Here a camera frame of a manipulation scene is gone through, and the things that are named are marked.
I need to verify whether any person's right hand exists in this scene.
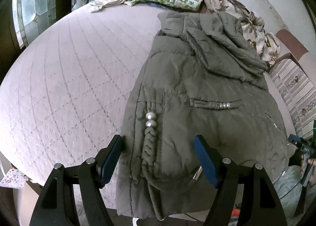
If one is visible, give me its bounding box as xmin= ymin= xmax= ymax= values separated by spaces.
xmin=300 ymin=154 xmax=315 ymax=187

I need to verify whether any window with glass panes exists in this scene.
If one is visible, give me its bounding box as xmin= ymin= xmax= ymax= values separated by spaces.
xmin=12 ymin=0 xmax=57 ymax=48

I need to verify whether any quilted beige mattress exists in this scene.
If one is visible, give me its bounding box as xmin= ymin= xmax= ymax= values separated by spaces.
xmin=1 ymin=5 xmax=290 ymax=210

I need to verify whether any brown wooden headboard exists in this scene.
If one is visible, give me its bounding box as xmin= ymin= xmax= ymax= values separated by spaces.
xmin=273 ymin=29 xmax=308 ymax=71

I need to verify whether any olive green puffer jacket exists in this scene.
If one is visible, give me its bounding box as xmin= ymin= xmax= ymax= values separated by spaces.
xmin=116 ymin=11 xmax=289 ymax=220

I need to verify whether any leaf print blanket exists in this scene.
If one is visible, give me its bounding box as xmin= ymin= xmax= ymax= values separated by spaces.
xmin=204 ymin=0 xmax=281 ymax=67

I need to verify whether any striped floral pillow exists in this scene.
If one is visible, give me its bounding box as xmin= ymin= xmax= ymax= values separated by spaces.
xmin=269 ymin=59 xmax=315 ymax=139

